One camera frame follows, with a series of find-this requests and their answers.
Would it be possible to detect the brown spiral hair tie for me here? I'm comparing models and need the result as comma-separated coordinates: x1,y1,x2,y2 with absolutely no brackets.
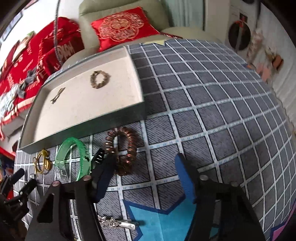
105,126,139,176

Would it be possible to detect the green bangle bracelet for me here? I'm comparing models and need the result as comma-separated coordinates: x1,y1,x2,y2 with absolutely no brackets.
54,136,92,182

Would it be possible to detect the yellow cord hair tie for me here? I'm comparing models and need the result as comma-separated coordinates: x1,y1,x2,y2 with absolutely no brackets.
32,148,53,176

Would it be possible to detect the silver rhinestone hair clip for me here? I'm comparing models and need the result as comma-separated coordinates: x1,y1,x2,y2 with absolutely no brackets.
97,215,138,230

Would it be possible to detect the brown braided hair band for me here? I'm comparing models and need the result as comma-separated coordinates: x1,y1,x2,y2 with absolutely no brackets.
90,70,110,89

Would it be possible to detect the grey jewelry tray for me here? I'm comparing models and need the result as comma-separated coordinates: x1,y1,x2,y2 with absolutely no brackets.
18,46,146,154

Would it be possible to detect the checked grey tablecloth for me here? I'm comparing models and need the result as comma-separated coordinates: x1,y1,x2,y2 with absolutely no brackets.
15,39,295,240

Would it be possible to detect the grey cloth on sofa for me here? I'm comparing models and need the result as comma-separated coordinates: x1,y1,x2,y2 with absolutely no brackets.
17,67,37,99

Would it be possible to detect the red blanket sofa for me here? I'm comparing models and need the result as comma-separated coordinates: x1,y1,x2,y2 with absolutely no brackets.
1,17,84,126

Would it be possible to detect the red embroidered cushion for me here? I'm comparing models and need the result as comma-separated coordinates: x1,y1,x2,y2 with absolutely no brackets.
91,6,160,52

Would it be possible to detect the flexible phone holder pole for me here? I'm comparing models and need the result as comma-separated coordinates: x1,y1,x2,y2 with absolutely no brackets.
53,0,63,66

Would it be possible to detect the white sheer curtain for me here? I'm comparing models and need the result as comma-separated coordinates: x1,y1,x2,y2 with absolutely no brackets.
247,1,295,133

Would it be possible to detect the beige armchair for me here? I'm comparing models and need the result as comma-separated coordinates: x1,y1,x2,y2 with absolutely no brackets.
63,1,219,67

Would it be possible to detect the teal curtain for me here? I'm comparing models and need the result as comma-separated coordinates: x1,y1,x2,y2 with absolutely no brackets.
161,0,205,30

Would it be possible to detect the lower washing machine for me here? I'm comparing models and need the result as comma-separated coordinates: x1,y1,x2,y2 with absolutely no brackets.
226,1,260,56

